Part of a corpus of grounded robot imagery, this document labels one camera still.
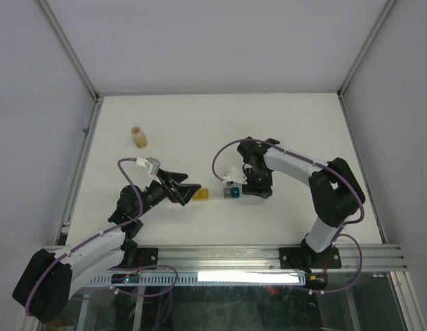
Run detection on clear vial orange pills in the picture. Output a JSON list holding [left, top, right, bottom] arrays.
[[131, 126, 148, 149]]

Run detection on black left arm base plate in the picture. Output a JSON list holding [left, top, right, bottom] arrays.
[[109, 246, 160, 270]]

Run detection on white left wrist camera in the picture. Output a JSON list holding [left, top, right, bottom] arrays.
[[135, 157, 161, 181]]

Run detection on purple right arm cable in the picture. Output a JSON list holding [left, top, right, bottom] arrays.
[[212, 137, 366, 296]]

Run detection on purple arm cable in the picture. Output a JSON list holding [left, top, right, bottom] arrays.
[[25, 157, 179, 325], [212, 137, 366, 296]]

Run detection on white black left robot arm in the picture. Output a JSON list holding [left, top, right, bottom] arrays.
[[12, 170, 201, 323]]

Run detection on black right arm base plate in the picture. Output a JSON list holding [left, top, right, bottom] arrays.
[[279, 246, 342, 272]]

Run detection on white slotted cable duct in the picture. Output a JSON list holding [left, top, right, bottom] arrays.
[[86, 271, 306, 288]]

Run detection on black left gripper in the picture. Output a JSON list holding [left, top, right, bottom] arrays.
[[134, 168, 200, 217]]

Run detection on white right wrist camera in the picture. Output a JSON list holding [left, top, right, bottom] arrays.
[[222, 166, 247, 185]]

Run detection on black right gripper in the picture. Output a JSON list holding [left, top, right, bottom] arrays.
[[242, 167, 272, 197]]

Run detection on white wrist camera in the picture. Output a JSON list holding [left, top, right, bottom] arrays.
[[222, 166, 247, 185], [135, 157, 161, 181]]

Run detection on aluminium frame rail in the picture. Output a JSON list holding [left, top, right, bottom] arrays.
[[139, 243, 408, 273]]

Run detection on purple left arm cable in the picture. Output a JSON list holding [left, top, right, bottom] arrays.
[[25, 157, 179, 325]]

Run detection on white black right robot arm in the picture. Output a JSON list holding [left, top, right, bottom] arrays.
[[237, 137, 366, 272]]

